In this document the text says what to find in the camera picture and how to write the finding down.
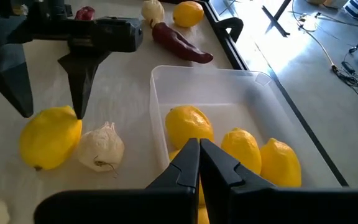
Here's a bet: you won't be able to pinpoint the orange-yellow lemon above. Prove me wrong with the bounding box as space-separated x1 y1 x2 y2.
196 179 211 224

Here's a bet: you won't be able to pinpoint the yellow lemon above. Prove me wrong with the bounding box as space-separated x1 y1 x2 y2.
18 105 83 171
221 127 263 175
165 105 214 150
172 0 205 28
168 148 182 162
259 138 303 188

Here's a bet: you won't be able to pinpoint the dark red chili pepper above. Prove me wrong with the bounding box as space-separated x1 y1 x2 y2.
149 19 214 65

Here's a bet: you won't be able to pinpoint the clear plastic bin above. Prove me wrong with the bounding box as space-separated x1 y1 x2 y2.
149 64 343 194

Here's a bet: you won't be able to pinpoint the red and green pepper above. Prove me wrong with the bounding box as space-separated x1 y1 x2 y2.
74 6 96 21

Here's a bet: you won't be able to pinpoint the yellow cable tag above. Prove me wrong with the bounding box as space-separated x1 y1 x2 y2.
11 3 30 16

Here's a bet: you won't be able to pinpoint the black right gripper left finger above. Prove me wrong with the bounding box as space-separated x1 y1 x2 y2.
34 138 201 224

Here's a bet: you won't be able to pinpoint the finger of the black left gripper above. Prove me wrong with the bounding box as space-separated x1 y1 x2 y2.
0 17 34 118
57 17 144 120

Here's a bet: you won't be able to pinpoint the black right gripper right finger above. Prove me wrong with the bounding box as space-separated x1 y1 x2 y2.
201 139 358 224

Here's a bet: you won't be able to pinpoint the black stand legs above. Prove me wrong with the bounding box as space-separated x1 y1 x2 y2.
261 0 293 37

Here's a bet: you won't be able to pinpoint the black table edge clamp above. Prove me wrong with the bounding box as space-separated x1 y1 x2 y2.
215 17 244 44

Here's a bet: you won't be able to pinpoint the black floor cable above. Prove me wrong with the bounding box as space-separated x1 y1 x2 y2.
290 0 358 113

